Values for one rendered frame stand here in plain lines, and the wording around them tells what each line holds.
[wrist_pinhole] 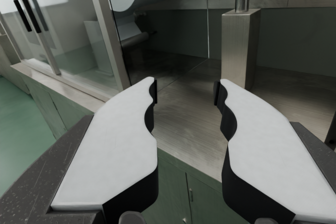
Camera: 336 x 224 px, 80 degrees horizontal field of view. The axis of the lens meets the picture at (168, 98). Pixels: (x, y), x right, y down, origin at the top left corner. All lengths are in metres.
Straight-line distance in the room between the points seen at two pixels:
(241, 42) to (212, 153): 0.35
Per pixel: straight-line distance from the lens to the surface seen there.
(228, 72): 0.74
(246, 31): 0.68
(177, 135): 0.59
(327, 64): 0.94
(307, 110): 0.73
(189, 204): 0.74
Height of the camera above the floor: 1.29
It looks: 31 degrees down
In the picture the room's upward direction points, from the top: 9 degrees counter-clockwise
